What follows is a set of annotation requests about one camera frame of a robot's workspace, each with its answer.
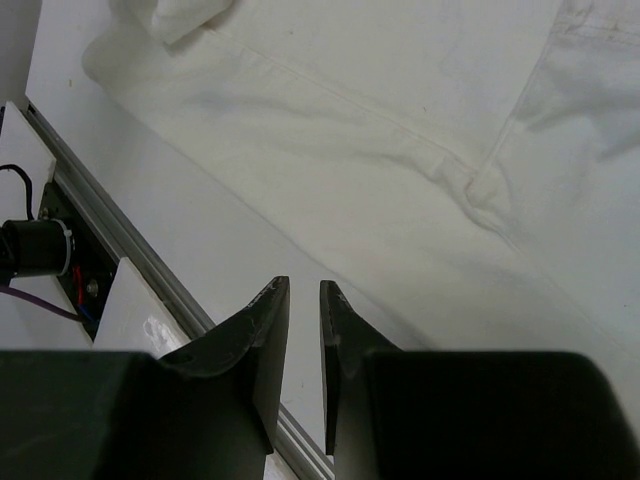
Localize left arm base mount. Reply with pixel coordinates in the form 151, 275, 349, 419
1, 164, 117, 340

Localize cream white t-shirt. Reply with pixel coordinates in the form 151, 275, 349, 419
83, 1, 639, 419

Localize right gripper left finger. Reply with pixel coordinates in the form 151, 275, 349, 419
1, 276, 290, 479

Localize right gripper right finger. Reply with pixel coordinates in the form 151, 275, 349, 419
319, 280, 639, 479

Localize aluminium table rail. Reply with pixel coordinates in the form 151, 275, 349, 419
24, 105, 334, 479

